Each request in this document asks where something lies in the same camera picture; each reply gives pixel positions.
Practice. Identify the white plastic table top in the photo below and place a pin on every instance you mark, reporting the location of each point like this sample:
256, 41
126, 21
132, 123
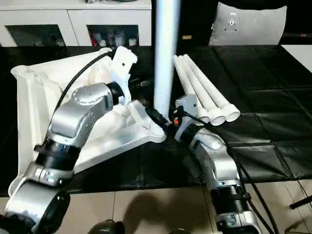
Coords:
34, 109

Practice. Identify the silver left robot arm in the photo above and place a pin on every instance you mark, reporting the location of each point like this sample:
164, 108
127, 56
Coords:
73, 117

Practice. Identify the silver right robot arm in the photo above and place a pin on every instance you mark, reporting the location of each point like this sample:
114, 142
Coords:
219, 170

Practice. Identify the small white cup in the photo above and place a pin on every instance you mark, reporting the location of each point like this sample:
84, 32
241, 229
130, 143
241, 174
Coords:
102, 43
132, 42

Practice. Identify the printed glass jar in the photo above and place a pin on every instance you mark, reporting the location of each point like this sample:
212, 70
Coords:
110, 39
119, 39

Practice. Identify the red bottle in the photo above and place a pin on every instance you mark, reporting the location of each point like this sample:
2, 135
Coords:
93, 40

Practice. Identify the black cabinet with gold label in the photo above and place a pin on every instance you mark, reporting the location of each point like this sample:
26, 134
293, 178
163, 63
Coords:
195, 19

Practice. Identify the black work mat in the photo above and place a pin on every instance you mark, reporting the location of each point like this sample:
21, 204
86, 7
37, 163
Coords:
268, 97

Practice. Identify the white sideboard with glass doors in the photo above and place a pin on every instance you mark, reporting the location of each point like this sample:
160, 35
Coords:
73, 17

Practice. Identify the black right robot foot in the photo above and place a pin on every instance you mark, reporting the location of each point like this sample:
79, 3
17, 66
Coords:
181, 231

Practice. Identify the grey cushion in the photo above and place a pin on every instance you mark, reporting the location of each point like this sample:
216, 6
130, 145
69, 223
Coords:
248, 26

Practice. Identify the black stand leg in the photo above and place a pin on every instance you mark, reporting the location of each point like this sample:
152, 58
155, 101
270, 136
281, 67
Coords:
302, 201

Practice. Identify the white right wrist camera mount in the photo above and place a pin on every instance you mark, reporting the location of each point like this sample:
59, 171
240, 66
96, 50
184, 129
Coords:
187, 102

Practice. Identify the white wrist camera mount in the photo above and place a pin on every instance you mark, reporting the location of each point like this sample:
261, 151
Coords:
187, 102
122, 63

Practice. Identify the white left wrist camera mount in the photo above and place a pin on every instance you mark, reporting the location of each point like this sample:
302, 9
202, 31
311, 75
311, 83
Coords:
122, 63

